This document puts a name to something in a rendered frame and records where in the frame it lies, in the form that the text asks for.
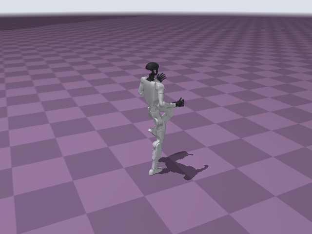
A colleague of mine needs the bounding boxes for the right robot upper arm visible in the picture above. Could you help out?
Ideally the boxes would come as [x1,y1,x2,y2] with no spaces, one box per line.
[156,82,164,107]

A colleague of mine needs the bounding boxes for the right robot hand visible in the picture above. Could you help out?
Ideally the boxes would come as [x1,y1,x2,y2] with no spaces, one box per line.
[172,98,184,107]

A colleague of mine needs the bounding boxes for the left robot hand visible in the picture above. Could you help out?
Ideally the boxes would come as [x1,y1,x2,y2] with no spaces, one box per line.
[156,73,166,82]

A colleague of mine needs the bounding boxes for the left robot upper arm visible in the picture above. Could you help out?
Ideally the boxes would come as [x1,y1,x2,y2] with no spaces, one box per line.
[138,77,146,96]

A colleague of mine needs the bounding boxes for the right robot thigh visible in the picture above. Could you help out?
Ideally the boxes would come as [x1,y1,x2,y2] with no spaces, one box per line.
[153,114,166,149]

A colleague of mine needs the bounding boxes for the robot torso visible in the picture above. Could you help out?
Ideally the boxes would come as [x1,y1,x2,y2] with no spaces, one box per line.
[143,76,160,119]

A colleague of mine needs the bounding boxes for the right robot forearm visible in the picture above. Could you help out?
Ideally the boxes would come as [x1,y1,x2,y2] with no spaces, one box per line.
[163,101,176,109]

